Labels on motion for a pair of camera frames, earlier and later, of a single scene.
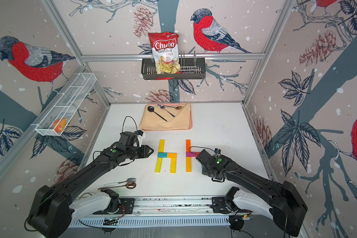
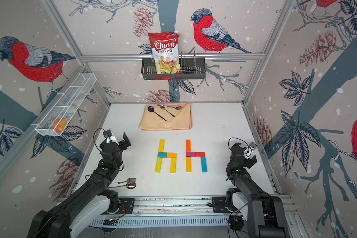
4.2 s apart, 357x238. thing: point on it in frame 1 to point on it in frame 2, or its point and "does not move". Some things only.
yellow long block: x=173 y=165 does not move
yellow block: x=161 y=145 does not move
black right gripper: x=205 y=173 to x=250 y=162
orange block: x=188 y=145 does not move
